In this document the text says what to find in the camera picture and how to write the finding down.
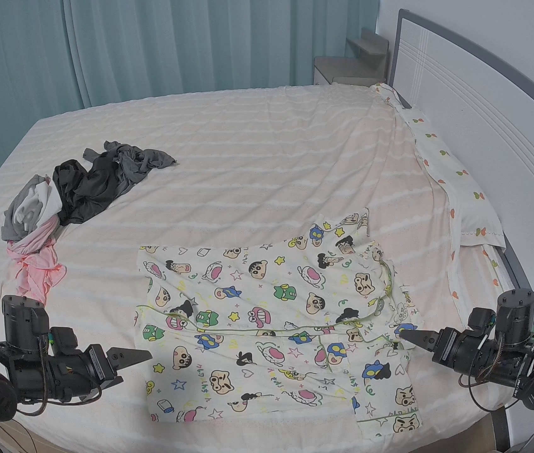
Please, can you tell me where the grey bedside table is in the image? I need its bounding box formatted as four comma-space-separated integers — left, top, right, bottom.
314, 28, 390, 86

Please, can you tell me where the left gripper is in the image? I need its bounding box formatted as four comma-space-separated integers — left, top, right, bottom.
52, 344, 124, 402

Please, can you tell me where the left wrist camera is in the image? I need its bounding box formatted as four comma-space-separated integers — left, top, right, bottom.
49, 327, 82, 356

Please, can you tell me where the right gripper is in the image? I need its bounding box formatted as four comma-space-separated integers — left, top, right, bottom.
431, 327, 480, 374

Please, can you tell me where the white garment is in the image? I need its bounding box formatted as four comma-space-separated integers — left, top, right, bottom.
14, 180, 62, 230

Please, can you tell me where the white printed pyjama top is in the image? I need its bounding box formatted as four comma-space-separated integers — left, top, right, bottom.
136, 207, 425, 440

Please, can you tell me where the pink garment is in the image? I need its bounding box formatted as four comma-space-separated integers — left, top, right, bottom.
7, 217, 67, 305

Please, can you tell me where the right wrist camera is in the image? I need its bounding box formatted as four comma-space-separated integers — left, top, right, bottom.
469, 307, 498, 336

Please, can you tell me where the black garment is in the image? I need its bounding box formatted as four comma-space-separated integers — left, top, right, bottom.
52, 151, 135, 227

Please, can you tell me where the blue-green curtain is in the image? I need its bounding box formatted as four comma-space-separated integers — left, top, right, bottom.
0, 0, 84, 178
62, 0, 383, 110

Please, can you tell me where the black cable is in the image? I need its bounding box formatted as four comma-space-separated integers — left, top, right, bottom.
14, 385, 105, 417
458, 371, 505, 414

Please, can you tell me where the white printed pillow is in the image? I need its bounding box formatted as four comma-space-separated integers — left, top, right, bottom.
372, 83, 506, 254

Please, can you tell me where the bed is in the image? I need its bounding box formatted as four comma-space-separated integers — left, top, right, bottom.
0, 9, 534, 453

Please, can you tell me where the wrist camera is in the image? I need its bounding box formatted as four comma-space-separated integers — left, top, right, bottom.
469, 307, 498, 336
49, 327, 82, 356

